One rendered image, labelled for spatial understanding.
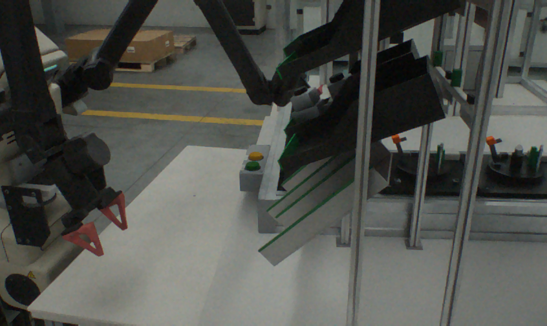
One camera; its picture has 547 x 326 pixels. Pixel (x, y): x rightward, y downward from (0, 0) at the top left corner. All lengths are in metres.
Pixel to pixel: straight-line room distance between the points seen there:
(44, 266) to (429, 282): 0.95
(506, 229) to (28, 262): 1.21
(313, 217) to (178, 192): 0.72
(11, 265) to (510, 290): 1.20
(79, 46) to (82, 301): 6.10
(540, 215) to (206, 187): 0.92
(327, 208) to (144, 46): 5.88
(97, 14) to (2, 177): 9.73
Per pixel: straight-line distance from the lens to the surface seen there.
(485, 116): 0.78
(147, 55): 6.63
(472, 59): 2.42
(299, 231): 0.89
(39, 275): 1.42
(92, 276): 1.22
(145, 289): 1.14
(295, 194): 1.02
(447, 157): 1.48
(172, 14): 10.23
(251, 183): 1.38
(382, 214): 1.25
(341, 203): 0.84
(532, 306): 1.16
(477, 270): 1.22
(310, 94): 1.00
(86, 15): 11.14
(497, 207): 1.30
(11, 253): 1.43
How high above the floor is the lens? 1.55
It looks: 24 degrees down
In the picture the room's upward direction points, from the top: 1 degrees counter-clockwise
